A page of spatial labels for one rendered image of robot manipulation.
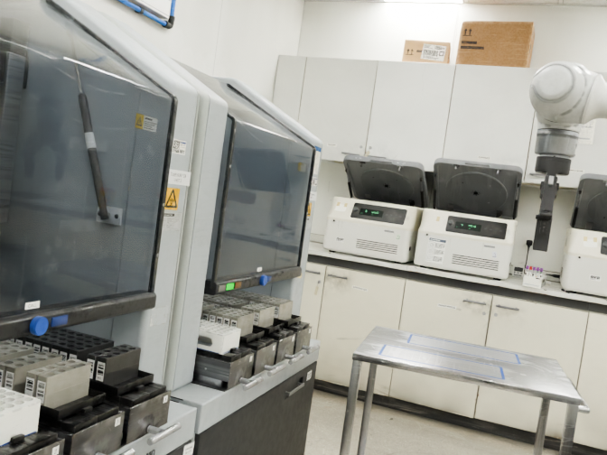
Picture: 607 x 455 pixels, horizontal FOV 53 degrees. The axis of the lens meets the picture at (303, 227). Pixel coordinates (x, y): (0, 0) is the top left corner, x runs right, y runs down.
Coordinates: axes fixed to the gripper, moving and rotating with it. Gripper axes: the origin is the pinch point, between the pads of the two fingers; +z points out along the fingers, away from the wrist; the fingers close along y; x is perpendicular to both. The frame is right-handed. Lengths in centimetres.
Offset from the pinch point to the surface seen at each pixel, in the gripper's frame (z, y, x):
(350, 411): 55, 15, 42
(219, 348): 37, -15, 70
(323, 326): 78, 219, 116
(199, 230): 8, -25, 75
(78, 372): 33, -63, 74
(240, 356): 39, -10, 67
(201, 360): 41, -17, 74
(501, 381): 38.0, 19.4, 3.7
